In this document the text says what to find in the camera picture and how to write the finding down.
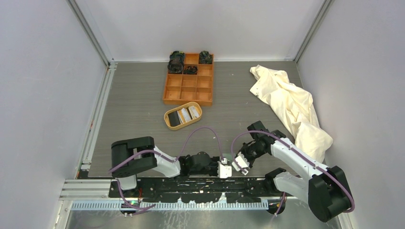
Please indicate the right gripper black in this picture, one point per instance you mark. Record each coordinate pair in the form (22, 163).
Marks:
(242, 150)

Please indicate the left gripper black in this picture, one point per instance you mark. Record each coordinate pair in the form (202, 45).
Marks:
(216, 159)

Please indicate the tan oval card tray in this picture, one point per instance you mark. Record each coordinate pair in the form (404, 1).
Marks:
(183, 125)

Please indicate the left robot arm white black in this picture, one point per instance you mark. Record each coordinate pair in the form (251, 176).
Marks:
(133, 156)

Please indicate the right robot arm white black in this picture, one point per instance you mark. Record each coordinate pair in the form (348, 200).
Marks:
(325, 189)

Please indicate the stack of cards in tray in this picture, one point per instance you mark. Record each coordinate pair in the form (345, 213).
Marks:
(183, 115)

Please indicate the cream cloth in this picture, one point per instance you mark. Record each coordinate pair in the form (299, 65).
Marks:
(294, 107)

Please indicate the orange compartment organizer tray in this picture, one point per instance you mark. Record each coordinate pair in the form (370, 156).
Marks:
(194, 84)

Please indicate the large dark rolled belt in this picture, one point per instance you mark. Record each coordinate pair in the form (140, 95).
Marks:
(176, 62)

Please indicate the small dark rolled belt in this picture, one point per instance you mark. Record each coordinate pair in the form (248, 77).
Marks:
(205, 57)

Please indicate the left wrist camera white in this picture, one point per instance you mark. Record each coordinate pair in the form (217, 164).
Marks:
(224, 170)

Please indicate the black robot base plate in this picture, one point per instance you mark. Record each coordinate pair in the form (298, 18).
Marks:
(201, 189)

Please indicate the slotted cable duct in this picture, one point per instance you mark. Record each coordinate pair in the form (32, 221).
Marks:
(120, 205)

